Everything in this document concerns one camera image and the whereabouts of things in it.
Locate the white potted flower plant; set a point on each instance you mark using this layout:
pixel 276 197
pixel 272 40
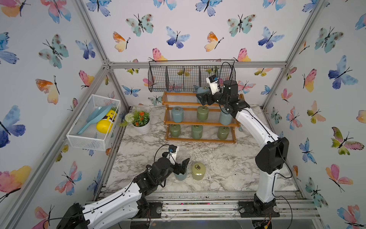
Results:
pixel 139 119

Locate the yellow bottle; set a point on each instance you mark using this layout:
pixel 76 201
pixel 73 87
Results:
pixel 105 125

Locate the green canister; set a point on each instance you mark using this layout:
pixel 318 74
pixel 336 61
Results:
pixel 175 130
pixel 197 132
pixel 202 113
pixel 223 133

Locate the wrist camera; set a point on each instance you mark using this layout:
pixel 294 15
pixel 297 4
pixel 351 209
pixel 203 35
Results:
pixel 213 82
pixel 172 153

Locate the wooden three-tier shelf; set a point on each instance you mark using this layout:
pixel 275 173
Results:
pixel 188 102

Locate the green canister bottom right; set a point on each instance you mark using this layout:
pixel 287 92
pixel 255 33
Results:
pixel 223 133

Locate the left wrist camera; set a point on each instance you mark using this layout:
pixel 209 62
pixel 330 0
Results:
pixel 172 153

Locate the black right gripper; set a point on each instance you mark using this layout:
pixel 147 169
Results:
pixel 205 99

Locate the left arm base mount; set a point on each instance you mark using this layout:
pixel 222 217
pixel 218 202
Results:
pixel 148 210

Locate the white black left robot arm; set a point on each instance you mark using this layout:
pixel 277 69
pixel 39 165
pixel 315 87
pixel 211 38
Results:
pixel 127 203

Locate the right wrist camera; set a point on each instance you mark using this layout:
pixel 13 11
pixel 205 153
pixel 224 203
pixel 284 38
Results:
pixel 213 82

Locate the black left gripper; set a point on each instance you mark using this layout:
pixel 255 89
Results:
pixel 182 167

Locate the green canister bottom centre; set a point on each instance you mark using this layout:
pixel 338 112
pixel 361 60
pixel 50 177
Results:
pixel 197 132

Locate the green canister bottom left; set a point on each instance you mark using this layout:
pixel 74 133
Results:
pixel 175 130

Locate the black wire wall basket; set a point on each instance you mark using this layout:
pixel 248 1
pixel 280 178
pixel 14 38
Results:
pixel 187 75

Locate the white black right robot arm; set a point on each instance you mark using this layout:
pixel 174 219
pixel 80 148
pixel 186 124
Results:
pixel 273 149

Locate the aluminium front rail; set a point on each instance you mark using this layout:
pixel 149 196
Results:
pixel 224 205

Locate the light blue plastic scoop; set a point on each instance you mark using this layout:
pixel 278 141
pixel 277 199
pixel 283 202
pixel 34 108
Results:
pixel 95 117

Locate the yellow canister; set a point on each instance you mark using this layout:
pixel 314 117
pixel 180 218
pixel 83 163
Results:
pixel 198 171

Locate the blue canister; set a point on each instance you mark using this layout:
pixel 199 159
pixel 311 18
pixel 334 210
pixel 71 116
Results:
pixel 203 92
pixel 225 118
pixel 181 177
pixel 177 114

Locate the white wire wall basket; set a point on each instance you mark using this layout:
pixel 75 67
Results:
pixel 93 126

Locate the green canister middle centre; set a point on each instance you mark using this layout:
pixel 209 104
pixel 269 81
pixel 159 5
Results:
pixel 202 113

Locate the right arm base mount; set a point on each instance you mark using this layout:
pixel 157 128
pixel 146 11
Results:
pixel 252 209

